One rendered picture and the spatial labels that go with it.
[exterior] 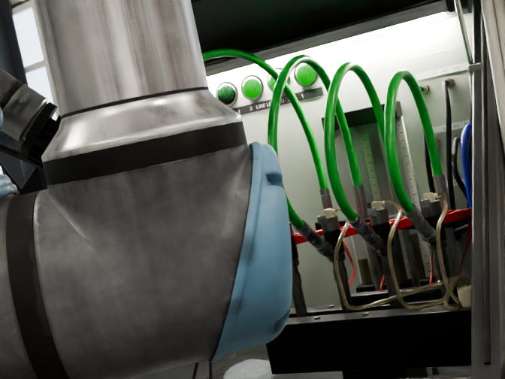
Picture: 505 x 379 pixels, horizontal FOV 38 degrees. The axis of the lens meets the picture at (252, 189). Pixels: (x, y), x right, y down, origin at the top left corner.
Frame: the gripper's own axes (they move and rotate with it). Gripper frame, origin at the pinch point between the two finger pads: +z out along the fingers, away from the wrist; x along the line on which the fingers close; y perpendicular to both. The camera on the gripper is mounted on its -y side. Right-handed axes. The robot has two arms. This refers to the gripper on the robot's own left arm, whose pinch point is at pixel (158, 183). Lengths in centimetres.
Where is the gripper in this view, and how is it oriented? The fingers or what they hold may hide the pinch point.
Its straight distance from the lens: 112.0
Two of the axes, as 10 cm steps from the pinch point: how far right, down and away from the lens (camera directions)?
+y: -4.2, 8.0, -4.2
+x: 3.9, -2.6, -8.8
